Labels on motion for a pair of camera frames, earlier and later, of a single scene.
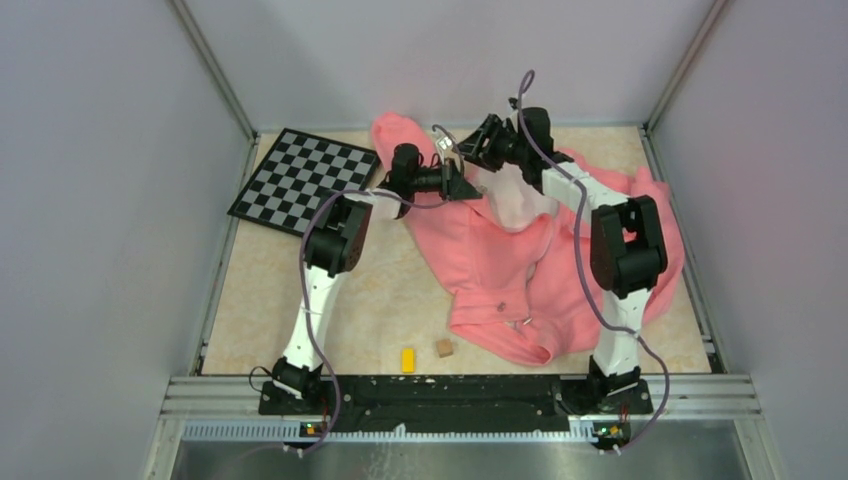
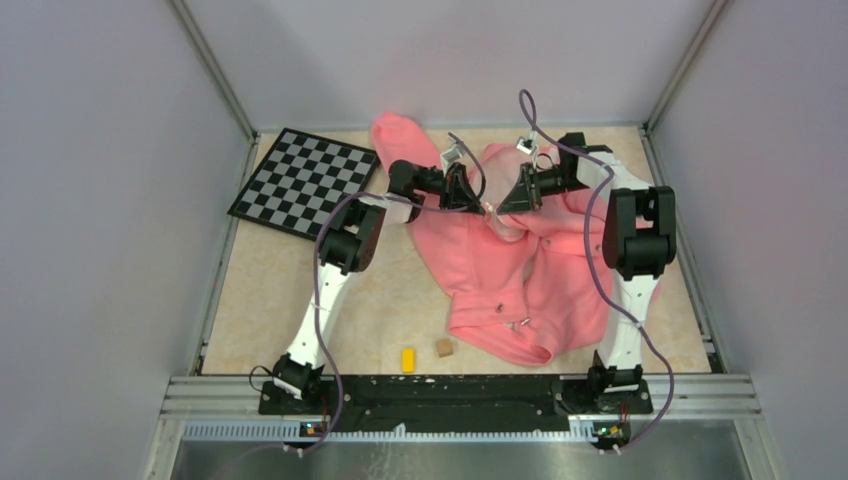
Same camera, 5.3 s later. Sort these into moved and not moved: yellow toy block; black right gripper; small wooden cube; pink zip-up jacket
Moved: black right gripper
Not moved: pink zip-up jacket; small wooden cube; yellow toy block
